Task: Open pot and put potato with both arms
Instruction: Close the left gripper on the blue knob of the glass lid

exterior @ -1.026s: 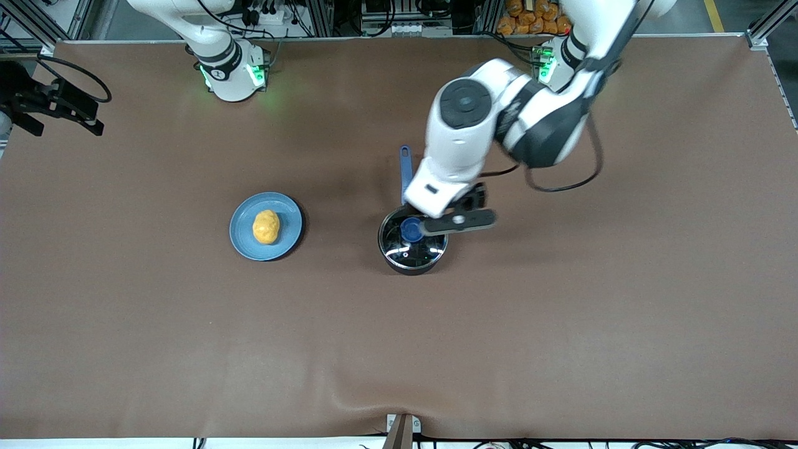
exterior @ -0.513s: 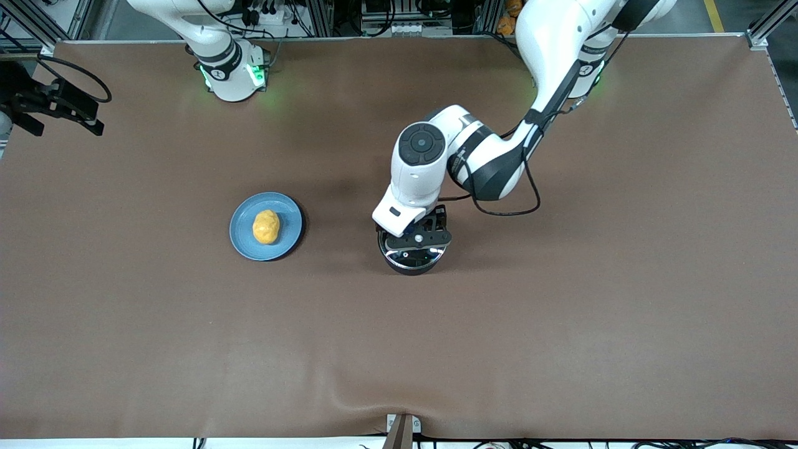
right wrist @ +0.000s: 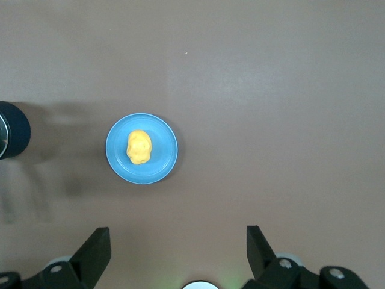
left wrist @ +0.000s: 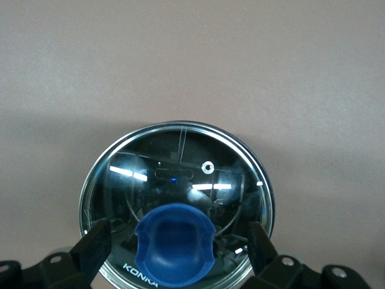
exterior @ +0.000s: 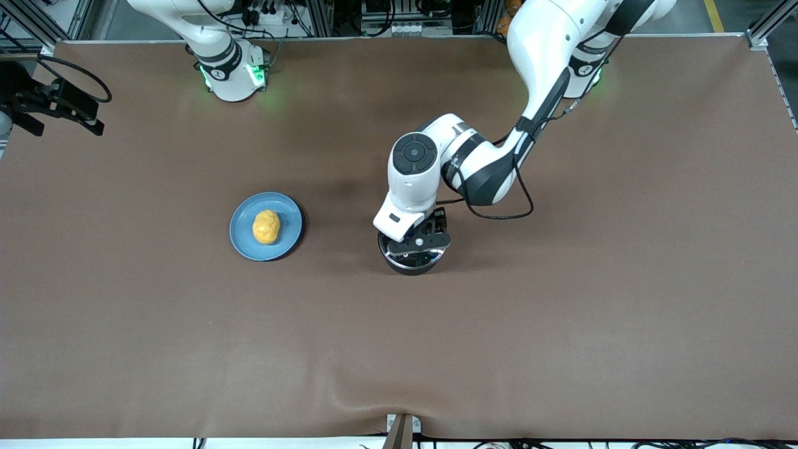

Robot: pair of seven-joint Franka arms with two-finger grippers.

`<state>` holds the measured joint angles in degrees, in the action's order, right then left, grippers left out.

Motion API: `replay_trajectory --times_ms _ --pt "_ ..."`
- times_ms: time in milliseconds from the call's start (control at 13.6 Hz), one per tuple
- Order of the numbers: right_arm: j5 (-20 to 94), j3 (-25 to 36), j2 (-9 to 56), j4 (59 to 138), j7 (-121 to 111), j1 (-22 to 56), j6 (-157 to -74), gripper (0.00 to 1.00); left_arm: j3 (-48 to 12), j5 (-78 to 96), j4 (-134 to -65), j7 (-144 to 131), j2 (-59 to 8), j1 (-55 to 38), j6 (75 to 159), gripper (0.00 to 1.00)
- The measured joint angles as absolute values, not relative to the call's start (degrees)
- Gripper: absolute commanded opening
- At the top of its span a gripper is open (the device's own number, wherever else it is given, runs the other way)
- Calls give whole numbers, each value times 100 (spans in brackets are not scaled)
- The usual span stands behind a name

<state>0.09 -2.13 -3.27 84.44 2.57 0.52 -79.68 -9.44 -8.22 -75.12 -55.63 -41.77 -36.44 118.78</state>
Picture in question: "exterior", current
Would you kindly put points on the grey electronics box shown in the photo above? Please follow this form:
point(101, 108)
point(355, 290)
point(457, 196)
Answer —
point(405, 19)

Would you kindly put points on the metal table clamp bracket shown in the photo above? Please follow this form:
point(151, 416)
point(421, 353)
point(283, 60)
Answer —
point(402, 430)

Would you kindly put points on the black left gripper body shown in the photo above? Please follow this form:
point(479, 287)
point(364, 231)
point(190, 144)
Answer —
point(439, 220)

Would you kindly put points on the white power strip with plugs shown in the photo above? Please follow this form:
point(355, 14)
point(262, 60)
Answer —
point(268, 12)

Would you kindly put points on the blue round plate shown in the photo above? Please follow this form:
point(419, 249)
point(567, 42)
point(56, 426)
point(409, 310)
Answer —
point(243, 240)

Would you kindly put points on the aluminium frame profile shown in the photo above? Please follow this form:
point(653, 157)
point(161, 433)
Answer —
point(37, 19)

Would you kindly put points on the glass lid with blue knob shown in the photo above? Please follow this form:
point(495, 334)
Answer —
point(414, 257)

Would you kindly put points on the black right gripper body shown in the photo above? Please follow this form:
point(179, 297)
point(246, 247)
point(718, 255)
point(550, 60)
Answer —
point(31, 101)

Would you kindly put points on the brown table cover mat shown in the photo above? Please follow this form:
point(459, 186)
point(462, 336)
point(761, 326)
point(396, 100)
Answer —
point(499, 343)

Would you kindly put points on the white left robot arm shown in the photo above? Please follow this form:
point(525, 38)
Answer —
point(430, 162)

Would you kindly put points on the yellow potato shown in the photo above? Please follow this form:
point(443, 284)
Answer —
point(266, 227)

